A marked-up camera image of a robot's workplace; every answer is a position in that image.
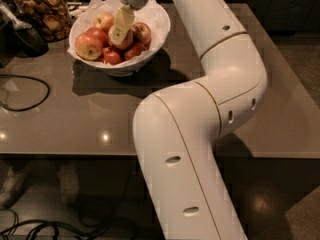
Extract glass jar of dried chips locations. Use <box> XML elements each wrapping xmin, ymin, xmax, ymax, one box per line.
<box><xmin>14</xmin><ymin>0</ymin><xmax>72</xmax><ymax>42</ymax></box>

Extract back red-yellow apple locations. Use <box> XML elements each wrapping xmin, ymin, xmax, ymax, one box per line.
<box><xmin>93</xmin><ymin>13</ymin><xmax>115</xmax><ymax>33</ymax></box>

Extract yellow-red apple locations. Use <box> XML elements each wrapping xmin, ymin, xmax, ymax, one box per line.
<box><xmin>108</xmin><ymin>26</ymin><xmax>133</xmax><ymax>50</ymax></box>

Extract white shoe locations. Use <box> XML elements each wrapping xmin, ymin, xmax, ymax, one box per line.
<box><xmin>0</xmin><ymin>165</ymin><xmax>29</xmax><ymax>208</ymax></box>
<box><xmin>57</xmin><ymin>163</ymin><xmax>79</xmax><ymax>205</ymax></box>

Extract red-yellow apple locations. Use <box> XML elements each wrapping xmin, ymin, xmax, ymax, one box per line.
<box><xmin>93</xmin><ymin>13</ymin><xmax>115</xmax><ymax>33</ymax></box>
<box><xmin>131</xmin><ymin>22</ymin><xmax>151</xmax><ymax>45</ymax></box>
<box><xmin>75</xmin><ymin>33</ymin><xmax>103</xmax><ymax>61</ymax></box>

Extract right red-yellow apple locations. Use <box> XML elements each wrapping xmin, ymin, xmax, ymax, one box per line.
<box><xmin>131</xmin><ymin>22</ymin><xmax>151</xmax><ymax>45</ymax></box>

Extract dark red left apple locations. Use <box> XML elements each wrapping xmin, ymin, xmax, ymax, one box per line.
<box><xmin>86</xmin><ymin>27</ymin><xmax>109</xmax><ymax>47</ymax></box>

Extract white paper bowl liner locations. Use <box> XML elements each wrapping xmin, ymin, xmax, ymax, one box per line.
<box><xmin>67</xmin><ymin>0</ymin><xmax>171</xmax><ymax>64</ymax></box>

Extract front left red-yellow apple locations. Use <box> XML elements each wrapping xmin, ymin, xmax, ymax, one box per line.
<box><xmin>75</xmin><ymin>33</ymin><xmax>103</xmax><ymax>61</ymax></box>

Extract black cable on table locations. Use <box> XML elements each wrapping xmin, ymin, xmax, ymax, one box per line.
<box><xmin>0</xmin><ymin>73</ymin><xmax>51</xmax><ymax>113</ymax></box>

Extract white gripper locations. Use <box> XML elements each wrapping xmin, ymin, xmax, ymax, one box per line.
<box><xmin>109</xmin><ymin>0</ymin><xmax>149</xmax><ymax>45</ymax></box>

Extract black round appliance with scoop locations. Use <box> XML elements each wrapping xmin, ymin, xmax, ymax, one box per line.
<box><xmin>0</xmin><ymin>2</ymin><xmax>48</xmax><ymax>57</ymax></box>

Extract white ceramic bowl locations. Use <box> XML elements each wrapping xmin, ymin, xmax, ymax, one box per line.
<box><xmin>68</xmin><ymin>0</ymin><xmax>172</xmax><ymax>78</ymax></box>

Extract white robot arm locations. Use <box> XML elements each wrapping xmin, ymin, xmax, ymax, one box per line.
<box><xmin>133</xmin><ymin>0</ymin><xmax>267</xmax><ymax>240</ymax></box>

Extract left white shoe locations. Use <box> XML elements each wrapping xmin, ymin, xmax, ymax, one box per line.
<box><xmin>0</xmin><ymin>165</ymin><xmax>29</xmax><ymax>208</ymax></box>

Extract front right red apple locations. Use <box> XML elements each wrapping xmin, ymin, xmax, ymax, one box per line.
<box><xmin>124</xmin><ymin>42</ymin><xmax>147</xmax><ymax>61</ymax></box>

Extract right white shoe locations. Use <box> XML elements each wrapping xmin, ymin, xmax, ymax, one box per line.
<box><xmin>57</xmin><ymin>163</ymin><xmax>79</xmax><ymax>205</ymax></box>

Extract black cables on floor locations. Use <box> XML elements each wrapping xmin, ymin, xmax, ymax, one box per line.
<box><xmin>0</xmin><ymin>157</ymin><xmax>138</xmax><ymax>240</ymax></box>

